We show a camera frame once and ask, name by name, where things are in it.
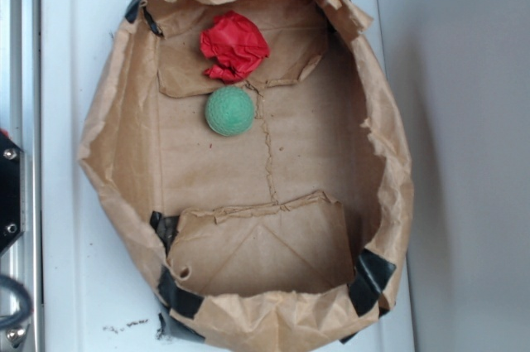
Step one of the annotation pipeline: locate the black cable loop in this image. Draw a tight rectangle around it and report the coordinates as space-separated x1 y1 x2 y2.
0 274 33 335

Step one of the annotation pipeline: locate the black metal bracket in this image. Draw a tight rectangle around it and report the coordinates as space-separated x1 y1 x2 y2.
0 128 26 255

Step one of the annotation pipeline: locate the brown paper bag tray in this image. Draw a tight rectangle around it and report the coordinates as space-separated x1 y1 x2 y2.
79 0 413 351

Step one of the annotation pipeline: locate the red paper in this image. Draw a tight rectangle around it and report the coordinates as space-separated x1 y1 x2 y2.
200 11 270 83

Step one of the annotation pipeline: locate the aluminium frame rail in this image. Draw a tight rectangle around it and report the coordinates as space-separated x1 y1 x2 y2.
1 0 44 351

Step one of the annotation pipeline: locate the green dimpled ball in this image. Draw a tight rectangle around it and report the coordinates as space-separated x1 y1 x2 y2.
205 86 254 137

